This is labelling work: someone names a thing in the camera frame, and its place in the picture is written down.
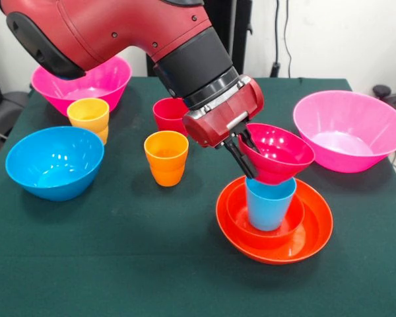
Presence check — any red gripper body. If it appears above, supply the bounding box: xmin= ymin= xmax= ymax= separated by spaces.
xmin=181 ymin=75 xmax=265 ymax=149

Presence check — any blue plastic bowl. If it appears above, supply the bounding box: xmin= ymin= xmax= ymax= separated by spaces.
xmin=5 ymin=126 xmax=105 ymax=202

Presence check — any large pink plastic bowl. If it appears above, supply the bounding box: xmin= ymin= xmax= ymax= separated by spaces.
xmin=31 ymin=55 xmax=133 ymax=117
xmin=292 ymin=90 xmax=396 ymax=174

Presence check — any dark green tablecloth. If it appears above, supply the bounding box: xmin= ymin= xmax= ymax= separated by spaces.
xmin=0 ymin=77 xmax=396 ymax=317

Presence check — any small orange plastic bowl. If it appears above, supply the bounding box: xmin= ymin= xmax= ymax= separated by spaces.
xmin=226 ymin=181 xmax=306 ymax=250

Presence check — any orange plastic cup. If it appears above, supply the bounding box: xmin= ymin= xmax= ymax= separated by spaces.
xmin=144 ymin=130 xmax=189 ymax=188

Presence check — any yellow plastic cup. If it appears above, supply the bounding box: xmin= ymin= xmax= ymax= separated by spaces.
xmin=67 ymin=98 xmax=110 ymax=146

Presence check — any red plastic cup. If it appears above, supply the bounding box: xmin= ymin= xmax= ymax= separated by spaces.
xmin=152 ymin=98 xmax=189 ymax=137

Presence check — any black wall cable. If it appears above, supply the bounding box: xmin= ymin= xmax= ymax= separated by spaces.
xmin=270 ymin=0 xmax=292 ymax=79

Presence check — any large orange plastic bowl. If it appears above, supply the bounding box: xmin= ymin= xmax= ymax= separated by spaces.
xmin=215 ymin=175 xmax=334 ymax=265

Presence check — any small red plastic bowl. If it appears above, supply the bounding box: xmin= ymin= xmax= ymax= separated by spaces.
xmin=238 ymin=123 xmax=315 ymax=186

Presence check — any blue plastic cup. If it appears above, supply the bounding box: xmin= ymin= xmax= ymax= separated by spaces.
xmin=245 ymin=176 xmax=297 ymax=232

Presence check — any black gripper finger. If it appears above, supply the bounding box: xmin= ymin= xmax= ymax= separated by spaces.
xmin=242 ymin=127 xmax=261 ymax=155
xmin=224 ymin=138 xmax=259 ymax=181

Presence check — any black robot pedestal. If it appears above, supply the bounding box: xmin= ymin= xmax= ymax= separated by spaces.
xmin=145 ymin=0 xmax=253 ymax=79

